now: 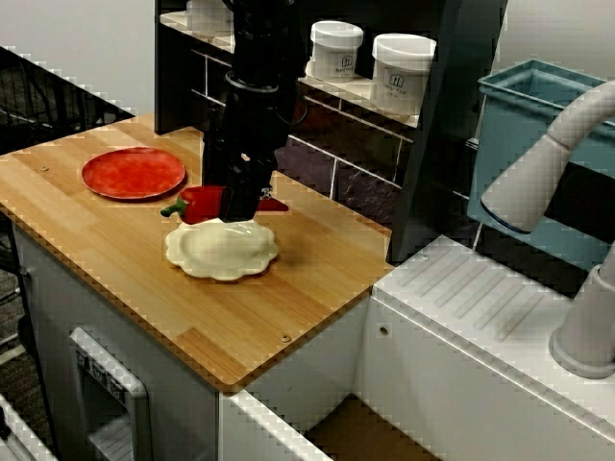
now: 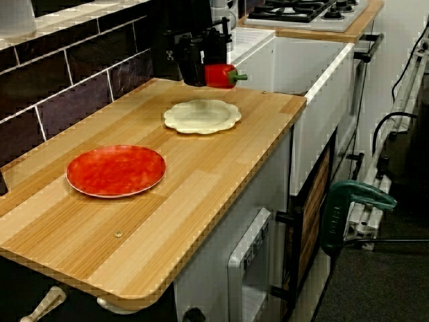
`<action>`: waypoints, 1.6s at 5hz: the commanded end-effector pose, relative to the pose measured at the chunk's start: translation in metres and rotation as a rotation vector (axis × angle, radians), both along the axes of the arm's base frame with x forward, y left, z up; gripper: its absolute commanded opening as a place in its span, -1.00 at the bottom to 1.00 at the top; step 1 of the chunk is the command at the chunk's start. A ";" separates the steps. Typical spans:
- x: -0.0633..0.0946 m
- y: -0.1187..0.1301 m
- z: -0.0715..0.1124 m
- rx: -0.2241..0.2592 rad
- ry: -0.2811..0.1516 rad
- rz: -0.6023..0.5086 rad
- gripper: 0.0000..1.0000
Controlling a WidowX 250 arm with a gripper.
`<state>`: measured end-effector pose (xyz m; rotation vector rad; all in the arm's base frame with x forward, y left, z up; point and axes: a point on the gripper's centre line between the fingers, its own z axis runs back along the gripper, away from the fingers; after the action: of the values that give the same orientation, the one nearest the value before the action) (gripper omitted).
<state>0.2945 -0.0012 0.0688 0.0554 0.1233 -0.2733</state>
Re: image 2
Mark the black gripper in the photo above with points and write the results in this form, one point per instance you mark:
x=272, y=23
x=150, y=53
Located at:
x=197, y=23

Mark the red toy bell pepper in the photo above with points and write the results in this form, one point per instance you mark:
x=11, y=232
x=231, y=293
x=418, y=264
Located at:
x=218, y=77

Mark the grey toy faucet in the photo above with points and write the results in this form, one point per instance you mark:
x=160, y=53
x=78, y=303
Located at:
x=221, y=5

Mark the cream scalloped plate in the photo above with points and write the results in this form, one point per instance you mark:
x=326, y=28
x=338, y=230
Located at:
x=201, y=117

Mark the white toy sink with drainboard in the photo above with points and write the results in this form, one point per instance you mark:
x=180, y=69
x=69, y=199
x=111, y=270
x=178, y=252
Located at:
x=301, y=67

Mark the toy gas stove top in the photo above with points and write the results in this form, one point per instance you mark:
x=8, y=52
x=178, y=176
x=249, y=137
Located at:
x=301, y=13

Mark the dark tile backsplash panel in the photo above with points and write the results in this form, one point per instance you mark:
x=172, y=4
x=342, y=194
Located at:
x=67, y=84

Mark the cream hutch shelf board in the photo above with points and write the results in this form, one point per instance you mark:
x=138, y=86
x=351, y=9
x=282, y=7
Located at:
x=67, y=20

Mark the red round plate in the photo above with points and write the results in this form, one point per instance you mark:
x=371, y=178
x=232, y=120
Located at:
x=114, y=171

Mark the white toy kitchen cabinet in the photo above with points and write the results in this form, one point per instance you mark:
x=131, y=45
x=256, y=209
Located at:
x=207, y=234

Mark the plain white plastic jar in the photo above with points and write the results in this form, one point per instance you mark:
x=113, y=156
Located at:
x=16, y=16

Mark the green clamp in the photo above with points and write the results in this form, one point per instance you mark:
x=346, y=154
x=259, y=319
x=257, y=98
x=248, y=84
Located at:
x=338, y=214

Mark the white dispenser door panel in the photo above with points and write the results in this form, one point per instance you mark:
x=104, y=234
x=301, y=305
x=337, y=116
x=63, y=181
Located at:
x=251, y=268

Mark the black equipment box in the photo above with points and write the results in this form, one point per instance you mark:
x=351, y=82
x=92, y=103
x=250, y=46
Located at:
x=409, y=161

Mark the black round knob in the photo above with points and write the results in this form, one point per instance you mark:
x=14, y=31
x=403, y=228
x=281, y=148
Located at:
x=194, y=315

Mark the cream wooden peg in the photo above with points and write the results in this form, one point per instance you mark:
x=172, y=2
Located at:
x=47, y=302

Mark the wood oven door black frame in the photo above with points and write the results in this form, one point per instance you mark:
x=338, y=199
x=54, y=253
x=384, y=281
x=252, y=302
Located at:
x=315, y=208

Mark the aluminium frame rail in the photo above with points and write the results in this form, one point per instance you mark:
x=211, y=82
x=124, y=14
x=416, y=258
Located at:
x=372, y=188

